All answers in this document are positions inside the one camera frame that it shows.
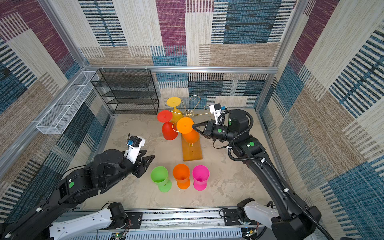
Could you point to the red wine glass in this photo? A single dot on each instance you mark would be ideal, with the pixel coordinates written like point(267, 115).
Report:
point(165, 117)

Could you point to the gold wire wine glass rack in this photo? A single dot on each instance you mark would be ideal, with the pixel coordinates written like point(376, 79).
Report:
point(191, 152)

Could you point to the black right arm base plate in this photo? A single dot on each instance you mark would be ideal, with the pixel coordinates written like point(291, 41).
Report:
point(234, 217)

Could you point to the green wine glass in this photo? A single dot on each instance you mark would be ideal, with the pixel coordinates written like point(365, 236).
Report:
point(160, 176)

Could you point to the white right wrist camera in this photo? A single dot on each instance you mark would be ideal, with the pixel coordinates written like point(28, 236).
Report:
point(219, 113)

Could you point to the yellow wine glass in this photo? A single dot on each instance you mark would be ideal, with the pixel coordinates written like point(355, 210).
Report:
point(174, 102)

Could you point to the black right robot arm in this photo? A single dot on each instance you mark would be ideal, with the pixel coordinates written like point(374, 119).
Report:
point(293, 218)

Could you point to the orange wine glass front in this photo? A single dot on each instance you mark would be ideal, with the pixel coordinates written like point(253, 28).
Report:
point(184, 126)

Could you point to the orange wine glass back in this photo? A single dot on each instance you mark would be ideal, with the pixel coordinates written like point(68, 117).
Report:
point(181, 174)

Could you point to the aluminium front rail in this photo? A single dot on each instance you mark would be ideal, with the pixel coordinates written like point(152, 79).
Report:
point(160, 224)

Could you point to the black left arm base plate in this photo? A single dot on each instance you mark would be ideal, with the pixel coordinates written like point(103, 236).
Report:
point(133, 220)

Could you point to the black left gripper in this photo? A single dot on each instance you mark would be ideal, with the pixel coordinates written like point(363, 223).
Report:
point(141, 167)

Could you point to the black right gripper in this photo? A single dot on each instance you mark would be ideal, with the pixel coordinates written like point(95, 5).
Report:
point(208, 132)

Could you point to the orange wine glass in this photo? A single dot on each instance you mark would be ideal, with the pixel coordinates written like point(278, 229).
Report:
point(184, 126)
point(181, 174)

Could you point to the pink wine glass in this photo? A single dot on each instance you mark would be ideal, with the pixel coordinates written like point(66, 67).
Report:
point(201, 175)

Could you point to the white mesh wall basket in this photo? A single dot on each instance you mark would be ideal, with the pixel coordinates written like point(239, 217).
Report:
point(59, 116)

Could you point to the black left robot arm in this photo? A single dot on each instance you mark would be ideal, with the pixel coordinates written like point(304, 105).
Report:
point(97, 177)

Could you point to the black mesh shelf rack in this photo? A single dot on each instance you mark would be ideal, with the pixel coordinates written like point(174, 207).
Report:
point(127, 91)

